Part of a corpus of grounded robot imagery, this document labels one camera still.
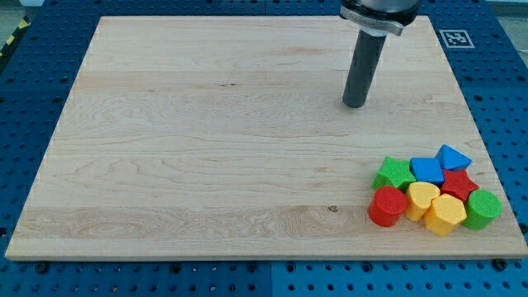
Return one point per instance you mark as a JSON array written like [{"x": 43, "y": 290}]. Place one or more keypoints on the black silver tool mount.
[{"x": 380, "y": 17}]

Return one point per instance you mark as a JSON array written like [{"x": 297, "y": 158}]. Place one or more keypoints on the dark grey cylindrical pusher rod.
[{"x": 364, "y": 62}]

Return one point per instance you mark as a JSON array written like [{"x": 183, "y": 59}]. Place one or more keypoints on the green star block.
[{"x": 394, "y": 172}]

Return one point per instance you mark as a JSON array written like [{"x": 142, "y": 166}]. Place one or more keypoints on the red star block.
[{"x": 458, "y": 184}]

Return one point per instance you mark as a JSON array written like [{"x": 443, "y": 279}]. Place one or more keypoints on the light wooden board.
[{"x": 225, "y": 138}]

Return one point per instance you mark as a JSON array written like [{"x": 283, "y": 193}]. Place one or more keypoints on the white fiducial marker tag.
[{"x": 456, "y": 39}]

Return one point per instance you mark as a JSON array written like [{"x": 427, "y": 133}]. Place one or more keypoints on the blue cube block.
[{"x": 427, "y": 170}]

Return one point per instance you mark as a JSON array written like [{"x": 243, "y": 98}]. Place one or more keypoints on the blue triangle block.
[{"x": 451, "y": 159}]

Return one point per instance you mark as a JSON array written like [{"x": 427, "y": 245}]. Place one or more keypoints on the yellow heart block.
[{"x": 420, "y": 194}]

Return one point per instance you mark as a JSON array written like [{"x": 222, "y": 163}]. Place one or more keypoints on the red cylinder block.
[{"x": 387, "y": 206}]

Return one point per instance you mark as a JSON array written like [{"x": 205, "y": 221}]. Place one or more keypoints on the yellow hexagon block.
[{"x": 445, "y": 215}]

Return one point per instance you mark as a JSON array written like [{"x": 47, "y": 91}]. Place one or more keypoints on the green cylinder block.
[{"x": 482, "y": 208}]

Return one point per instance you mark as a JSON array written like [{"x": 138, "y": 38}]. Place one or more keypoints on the yellow black hazard tape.
[{"x": 15, "y": 38}]

